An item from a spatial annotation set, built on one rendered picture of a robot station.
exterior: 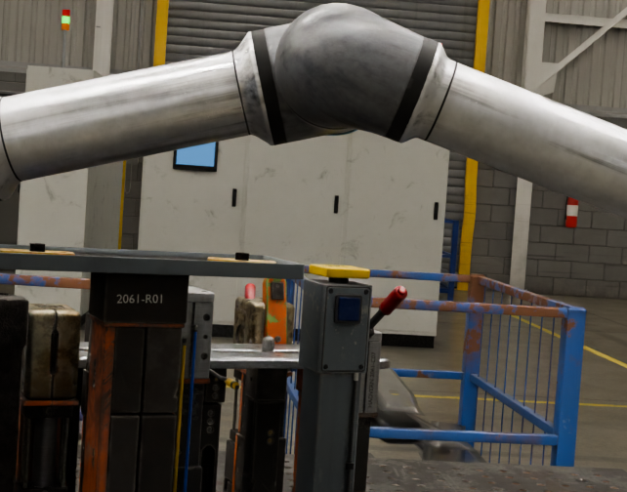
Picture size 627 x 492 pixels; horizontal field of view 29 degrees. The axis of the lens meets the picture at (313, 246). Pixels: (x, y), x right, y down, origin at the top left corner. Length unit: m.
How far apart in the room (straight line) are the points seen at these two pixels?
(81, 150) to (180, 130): 0.10
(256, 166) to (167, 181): 0.70
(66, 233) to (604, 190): 8.58
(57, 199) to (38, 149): 8.35
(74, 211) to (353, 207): 2.16
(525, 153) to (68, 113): 0.44
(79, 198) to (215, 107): 8.36
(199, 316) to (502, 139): 0.66
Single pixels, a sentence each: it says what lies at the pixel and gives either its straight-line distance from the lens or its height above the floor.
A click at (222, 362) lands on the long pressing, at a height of 1.00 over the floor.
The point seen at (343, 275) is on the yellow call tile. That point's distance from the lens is 1.53.
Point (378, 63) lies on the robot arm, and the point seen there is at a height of 1.37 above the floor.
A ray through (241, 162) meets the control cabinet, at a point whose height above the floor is 1.38.
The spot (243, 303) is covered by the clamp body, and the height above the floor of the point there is 1.05.
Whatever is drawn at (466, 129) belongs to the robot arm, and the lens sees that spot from 1.08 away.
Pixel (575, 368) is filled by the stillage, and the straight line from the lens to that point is 3.71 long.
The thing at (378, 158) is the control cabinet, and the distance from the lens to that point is 9.68.
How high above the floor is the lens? 1.27
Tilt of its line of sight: 3 degrees down
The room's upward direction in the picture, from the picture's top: 4 degrees clockwise
